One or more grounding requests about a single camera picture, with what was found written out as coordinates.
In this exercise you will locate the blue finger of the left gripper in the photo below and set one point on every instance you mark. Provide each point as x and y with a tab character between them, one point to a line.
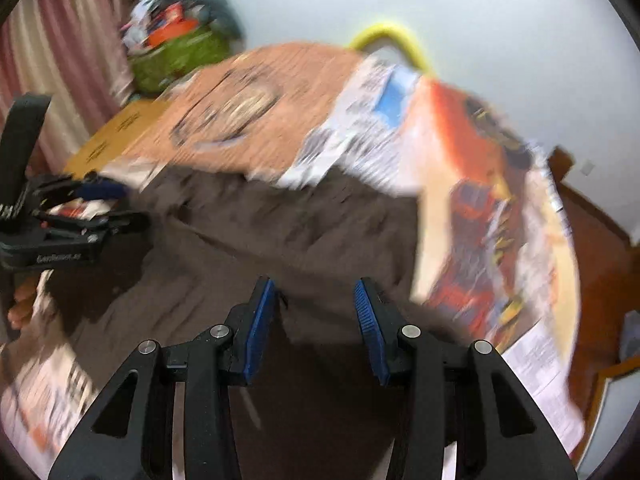
51	191
107	224

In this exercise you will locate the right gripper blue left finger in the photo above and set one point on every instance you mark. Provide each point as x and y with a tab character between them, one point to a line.
127	431

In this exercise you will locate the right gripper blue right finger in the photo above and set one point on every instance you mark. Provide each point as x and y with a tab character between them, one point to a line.
468	396

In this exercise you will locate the brown t-shirt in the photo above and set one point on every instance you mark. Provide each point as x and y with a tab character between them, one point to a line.
315	410

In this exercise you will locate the person's left hand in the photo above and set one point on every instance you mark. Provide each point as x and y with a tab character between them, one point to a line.
24	298

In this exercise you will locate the bamboo lap desk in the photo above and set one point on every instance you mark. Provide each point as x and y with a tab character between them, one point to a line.
115	136

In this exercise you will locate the newspaper print bed sheet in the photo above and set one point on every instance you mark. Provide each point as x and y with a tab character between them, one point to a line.
494	253

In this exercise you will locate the red and gold striped curtain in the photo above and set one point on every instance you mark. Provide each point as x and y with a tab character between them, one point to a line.
71	51

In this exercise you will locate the green fabric storage bin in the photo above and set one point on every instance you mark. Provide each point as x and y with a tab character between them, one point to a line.
155	70

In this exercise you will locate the wardrobe mirror door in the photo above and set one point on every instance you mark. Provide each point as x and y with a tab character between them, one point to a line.
613	421

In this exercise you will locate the orange box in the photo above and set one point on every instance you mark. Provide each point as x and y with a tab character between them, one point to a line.
171	31

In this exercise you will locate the yellow foam tube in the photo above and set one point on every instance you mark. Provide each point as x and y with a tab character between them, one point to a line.
398	36

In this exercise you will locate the dark wooden bed post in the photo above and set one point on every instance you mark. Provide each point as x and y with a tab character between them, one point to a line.
560	162

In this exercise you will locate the white wall socket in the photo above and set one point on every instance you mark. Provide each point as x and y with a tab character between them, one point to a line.
587	167

